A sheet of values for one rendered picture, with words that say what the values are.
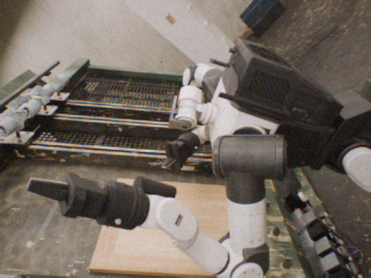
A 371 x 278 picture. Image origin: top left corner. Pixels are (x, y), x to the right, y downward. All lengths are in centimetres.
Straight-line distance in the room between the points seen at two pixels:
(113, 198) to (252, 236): 33
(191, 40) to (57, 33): 332
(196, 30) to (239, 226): 431
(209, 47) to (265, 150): 435
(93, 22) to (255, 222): 624
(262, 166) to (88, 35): 637
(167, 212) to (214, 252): 17
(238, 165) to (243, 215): 12
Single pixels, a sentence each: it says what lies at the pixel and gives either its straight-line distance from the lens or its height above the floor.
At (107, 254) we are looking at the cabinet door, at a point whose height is 132.
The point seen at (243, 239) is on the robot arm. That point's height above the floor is 120.
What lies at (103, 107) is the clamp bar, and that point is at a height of 155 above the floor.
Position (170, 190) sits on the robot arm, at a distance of 63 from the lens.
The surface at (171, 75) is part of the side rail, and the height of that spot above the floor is 123.
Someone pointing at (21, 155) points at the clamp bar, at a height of 174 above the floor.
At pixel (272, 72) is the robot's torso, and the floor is 136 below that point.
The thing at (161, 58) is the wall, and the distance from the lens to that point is 651.
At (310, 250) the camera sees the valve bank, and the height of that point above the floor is 74.
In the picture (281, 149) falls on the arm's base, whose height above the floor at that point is 130.
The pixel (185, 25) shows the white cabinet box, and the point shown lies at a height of 113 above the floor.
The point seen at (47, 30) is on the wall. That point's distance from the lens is 713.
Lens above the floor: 164
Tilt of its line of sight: 20 degrees down
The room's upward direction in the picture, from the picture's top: 54 degrees counter-clockwise
